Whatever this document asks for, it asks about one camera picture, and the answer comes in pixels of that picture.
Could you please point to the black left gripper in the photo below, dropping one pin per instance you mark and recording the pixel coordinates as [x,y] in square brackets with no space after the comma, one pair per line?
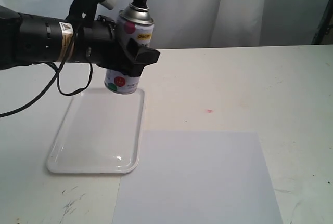
[97,44]

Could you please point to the white spray paint can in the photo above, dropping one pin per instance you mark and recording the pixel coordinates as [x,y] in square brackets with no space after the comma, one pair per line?
[134,28]

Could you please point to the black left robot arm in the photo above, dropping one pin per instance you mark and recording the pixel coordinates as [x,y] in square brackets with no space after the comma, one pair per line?
[30,39]

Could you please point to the white backdrop curtain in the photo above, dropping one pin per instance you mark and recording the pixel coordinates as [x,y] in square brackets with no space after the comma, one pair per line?
[231,23]

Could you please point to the white plastic tray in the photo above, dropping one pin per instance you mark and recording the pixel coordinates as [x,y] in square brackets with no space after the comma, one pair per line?
[99,134]

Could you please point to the white paper sheet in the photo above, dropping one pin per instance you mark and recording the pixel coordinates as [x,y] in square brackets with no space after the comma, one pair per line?
[198,177]

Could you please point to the black metal stand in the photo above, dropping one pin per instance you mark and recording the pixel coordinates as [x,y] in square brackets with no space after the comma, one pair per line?
[325,26]

